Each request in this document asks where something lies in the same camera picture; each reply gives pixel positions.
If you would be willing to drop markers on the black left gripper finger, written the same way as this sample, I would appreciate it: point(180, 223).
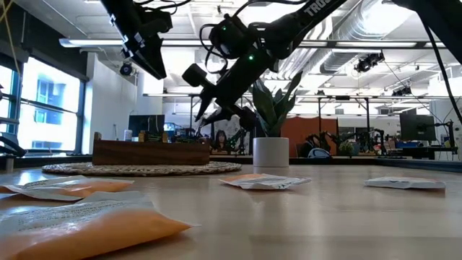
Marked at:
point(146, 54)

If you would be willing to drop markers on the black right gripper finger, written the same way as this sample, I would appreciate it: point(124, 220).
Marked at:
point(222, 115)
point(207, 103)

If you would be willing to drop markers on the wooden compartment tea tray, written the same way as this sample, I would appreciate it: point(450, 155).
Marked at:
point(151, 153)

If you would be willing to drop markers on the white orange Tazo tea packet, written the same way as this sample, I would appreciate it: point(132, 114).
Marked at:
point(90, 186)
point(72, 231)
point(404, 182)
point(265, 181)

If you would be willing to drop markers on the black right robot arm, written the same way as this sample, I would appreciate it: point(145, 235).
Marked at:
point(288, 32)

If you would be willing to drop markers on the person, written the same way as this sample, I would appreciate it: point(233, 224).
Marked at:
point(221, 141)

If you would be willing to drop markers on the ceiling strip light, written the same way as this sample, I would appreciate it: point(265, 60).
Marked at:
point(184, 42)
point(375, 44)
point(94, 42)

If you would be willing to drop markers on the snake plant in white pot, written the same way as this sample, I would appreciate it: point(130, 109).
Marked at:
point(270, 151)

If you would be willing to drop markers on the black desktop monitor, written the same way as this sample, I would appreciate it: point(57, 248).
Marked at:
point(417, 127)
point(146, 124)

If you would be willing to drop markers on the brown partition panel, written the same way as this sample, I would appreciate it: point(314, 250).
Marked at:
point(314, 126)

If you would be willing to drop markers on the round woven placemat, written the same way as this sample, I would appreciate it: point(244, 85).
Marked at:
point(144, 169)

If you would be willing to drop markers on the white rounded device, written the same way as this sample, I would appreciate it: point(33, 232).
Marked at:
point(319, 153)

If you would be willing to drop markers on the large office window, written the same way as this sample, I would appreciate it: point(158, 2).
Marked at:
point(50, 108)

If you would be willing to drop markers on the black ceiling mounted camera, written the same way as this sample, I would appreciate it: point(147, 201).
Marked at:
point(368, 62)

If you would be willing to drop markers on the silver ventilation duct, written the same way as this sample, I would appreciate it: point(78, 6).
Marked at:
point(361, 21)

